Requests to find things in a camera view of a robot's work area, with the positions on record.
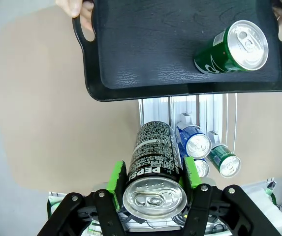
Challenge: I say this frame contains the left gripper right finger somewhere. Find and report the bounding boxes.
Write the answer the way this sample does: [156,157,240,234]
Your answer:
[179,156,282,236]

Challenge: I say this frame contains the green Chilsung can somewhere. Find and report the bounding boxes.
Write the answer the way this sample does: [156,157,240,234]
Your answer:
[207,144,242,178]
[193,20,269,74]

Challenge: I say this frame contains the clear can dispenser rack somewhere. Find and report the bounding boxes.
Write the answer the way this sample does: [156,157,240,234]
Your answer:
[137,93,239,178]

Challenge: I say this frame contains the black serving tray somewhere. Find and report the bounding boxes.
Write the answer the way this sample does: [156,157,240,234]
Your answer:
[72,0,282,103]

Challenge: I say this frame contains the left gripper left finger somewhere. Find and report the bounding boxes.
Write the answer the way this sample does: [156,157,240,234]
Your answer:
[36,161,128,236]

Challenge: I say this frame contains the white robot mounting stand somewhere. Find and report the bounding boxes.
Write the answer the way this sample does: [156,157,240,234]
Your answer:
[46,176,282,233]

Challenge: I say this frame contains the person's right hand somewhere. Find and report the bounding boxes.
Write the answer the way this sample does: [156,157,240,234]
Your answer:
[56,0,94,31]

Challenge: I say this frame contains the blue Pocari Sweat can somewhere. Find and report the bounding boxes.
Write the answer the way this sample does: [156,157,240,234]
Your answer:
[193,159,210,178]
[176,125,212,158]

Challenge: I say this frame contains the black Pepsi can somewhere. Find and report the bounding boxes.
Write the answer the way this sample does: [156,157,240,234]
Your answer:
[123,120,188,217]

